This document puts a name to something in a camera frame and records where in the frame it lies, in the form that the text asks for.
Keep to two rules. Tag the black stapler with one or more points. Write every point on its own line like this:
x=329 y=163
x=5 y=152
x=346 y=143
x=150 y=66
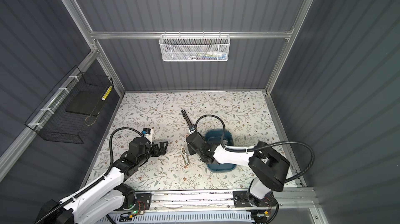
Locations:
x=188 y=121

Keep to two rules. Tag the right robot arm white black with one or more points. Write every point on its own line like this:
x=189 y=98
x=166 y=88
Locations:
x=269 y=166

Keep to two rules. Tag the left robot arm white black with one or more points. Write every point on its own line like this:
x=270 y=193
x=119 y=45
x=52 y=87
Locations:
x=103 y=180

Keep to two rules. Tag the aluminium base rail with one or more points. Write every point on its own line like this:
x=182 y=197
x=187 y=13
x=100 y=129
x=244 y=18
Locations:
x=195 y=200

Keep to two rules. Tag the black wire basket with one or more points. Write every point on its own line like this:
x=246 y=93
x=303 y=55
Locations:
x=70 y=114

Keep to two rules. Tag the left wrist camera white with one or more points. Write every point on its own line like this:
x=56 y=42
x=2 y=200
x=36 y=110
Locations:
x=148 y=133

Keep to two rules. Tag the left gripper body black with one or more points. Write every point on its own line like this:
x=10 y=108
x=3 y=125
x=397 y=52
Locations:
x=143 y=159

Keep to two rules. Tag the teal plastic tray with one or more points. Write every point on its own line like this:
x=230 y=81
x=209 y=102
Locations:
x=213 y=137

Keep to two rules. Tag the floral patterned table mat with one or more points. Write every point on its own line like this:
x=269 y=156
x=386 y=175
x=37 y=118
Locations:
x=245 y=115

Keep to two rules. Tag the white wire mesh basket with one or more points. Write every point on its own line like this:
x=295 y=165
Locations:
x=175 y=48

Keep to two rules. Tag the black foam pad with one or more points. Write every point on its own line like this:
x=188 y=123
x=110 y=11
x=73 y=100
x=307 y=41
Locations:
x=86 y=103

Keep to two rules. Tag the yellow marker pen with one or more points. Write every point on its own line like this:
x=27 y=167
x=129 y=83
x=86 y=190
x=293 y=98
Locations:
x=106 y=94

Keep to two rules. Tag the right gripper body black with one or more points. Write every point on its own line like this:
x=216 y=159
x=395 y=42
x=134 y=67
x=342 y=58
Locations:
x=191 y=151

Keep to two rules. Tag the pens in white basket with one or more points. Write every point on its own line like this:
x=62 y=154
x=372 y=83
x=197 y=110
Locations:
x=214 y=55

